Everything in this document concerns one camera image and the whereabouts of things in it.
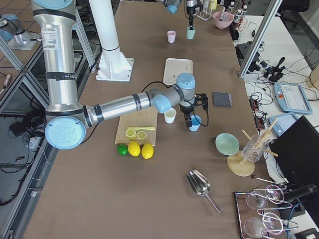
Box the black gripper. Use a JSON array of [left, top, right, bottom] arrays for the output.
[[185, 0, 202, 26], [179, 93, 208, 127]]

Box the blue cup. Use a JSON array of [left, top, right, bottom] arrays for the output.
[[188, 115, 202, 131]]

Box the green cup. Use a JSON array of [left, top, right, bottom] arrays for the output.
[[186, 26, 196, 40]]

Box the cream yellow cup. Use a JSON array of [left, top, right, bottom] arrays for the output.
[[164, 108, 176, 124]]

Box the pink cup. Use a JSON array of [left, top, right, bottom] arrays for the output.
[[167, 30, 176, 43]]

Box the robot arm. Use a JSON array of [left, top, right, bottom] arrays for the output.
[[156, 0, 203, 30], [31, 0, 208, 150]]

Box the cream rabbit tray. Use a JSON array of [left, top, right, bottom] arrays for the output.
[[163, 58, 193, 85]]

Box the black framed glass tray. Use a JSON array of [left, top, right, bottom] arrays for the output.
[[235, 192, 284, 239]]

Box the yellow cup on rack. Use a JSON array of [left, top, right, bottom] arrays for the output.
[[208, 0, 217, 10]]

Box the grey folded cloth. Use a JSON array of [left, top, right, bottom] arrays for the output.
[[212, 92, 232, 108]]

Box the pink bowl with ice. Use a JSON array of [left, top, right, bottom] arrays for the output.
[[213, 11, 234, 29]]

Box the wooden cutting board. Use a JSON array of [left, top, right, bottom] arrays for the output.
[[115, 107, 158, 146]]

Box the green bowl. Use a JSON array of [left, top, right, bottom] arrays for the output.
[[215, 133, 239, 156]]

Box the yellow plastic knife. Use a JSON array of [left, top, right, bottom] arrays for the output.
[[127, 126, 156, 131]]

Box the lower lemon slice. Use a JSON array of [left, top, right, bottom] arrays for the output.
[[137, 130, 147, 140]]

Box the lemon slice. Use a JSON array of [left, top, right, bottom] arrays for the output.
[[137, 130, 147, 140], [125, 128, 137, 139]]

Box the whole lemon upper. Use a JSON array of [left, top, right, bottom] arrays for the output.
[[142, 143, 154, 159]]

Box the whole lemon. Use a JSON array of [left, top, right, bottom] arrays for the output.
[[142, 143, 154, 159], [127, 141, 141, 157]]

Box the upper lemon slice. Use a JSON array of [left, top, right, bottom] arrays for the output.
[[125, 128, 137, 139]]

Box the whole lemon lower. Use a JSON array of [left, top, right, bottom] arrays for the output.
[[127, 141, 141, 157]]

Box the wooden cup stand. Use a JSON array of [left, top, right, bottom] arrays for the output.
[[227, 119, 278, 177]]

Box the metal ice scoop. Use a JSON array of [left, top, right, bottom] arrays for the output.
[[186, 169, 221, 214]]

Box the textured glass on stand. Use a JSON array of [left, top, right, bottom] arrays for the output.
[[242, 135, 269, 162]]

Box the green lime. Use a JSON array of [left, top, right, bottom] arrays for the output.
[[117, 144, 129, 156]]

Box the teach pendant tablet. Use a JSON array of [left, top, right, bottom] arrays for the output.
[[274, 82, 313, 115]]

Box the black monitor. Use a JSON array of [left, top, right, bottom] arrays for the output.
[[270, 116, 319, 185]]

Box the wine glass upper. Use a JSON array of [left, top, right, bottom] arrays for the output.
[[246, 185, 284, 210]]

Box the wine glass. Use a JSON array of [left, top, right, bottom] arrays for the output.
[[246, 185, 284, 210], [244, 212, 284, 239]]

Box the wine glass lower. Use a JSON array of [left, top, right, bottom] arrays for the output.
[[244, 212, 284, 239]]

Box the white wire cup rack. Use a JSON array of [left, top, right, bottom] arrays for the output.
[[195, 0, 213, 21]]

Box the aluminium frame post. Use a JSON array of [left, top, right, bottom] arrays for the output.
[[238, 0, 282, 79]]

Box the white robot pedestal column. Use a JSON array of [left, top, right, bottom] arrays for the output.
[[89, 0, 119, 51]]

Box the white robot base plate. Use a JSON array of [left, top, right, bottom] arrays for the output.
[[96, 50, 134, 82]]

